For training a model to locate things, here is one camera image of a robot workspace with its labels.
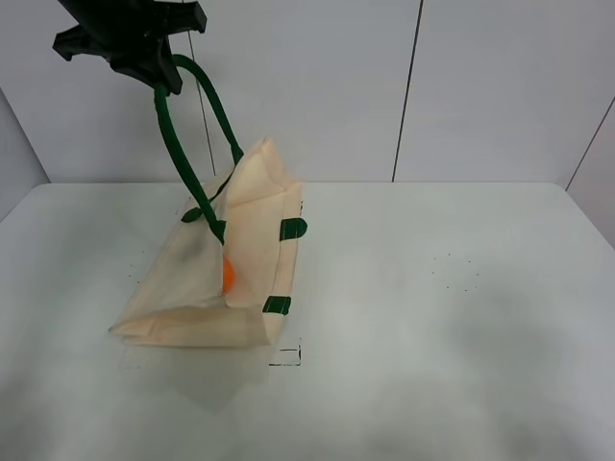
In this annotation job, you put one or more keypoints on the orange with stem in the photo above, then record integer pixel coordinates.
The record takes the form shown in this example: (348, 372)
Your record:
(228, 275)

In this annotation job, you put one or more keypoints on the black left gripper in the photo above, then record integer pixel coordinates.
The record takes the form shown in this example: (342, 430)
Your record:
(133, 35)

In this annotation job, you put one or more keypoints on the white linen bag green handles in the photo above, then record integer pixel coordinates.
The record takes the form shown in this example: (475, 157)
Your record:
(252, 215)

